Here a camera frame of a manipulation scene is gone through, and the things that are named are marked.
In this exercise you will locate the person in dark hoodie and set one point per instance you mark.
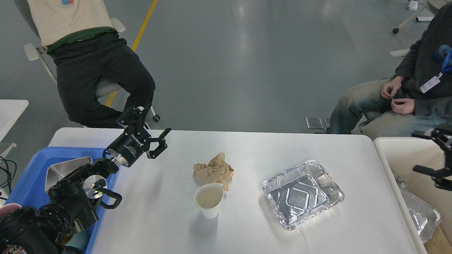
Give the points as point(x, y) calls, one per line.
point(416, 98)

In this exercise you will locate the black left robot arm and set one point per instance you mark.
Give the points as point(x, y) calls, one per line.
point(74, 198)

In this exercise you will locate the square stainless steel tray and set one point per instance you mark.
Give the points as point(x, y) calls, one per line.
point(57, 171)

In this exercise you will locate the person in beige sweater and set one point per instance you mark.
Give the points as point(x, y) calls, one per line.
point(85, 47)

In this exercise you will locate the metal floor plate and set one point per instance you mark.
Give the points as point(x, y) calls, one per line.
point(317, 122)

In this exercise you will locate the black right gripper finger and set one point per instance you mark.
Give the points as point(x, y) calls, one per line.
point(441, 136)
point(438, 176)

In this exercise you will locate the white paper cup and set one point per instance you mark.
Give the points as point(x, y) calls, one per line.
point(208, 198)

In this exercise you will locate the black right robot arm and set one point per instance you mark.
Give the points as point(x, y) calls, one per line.
point(447, 152)

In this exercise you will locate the crumpled brown paper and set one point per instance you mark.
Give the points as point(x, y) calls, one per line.
point(216, 171)

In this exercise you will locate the aluminium foil tray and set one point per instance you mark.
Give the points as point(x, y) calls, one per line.
point(301, 193)

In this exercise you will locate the white chair base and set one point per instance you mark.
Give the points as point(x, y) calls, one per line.
point(416, 16)

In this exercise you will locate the blue plastic tray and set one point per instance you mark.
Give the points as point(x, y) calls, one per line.
point(29, 190)

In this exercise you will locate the pink ribbed mug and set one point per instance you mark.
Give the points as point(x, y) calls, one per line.
point(8, 208)

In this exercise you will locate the foil tray in bin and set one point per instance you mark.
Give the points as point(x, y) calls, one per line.
point(425, 218)

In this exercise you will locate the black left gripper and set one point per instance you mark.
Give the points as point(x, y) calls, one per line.
point(135, 140)

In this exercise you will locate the white side table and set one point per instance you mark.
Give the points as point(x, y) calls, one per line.
point(10, 111)

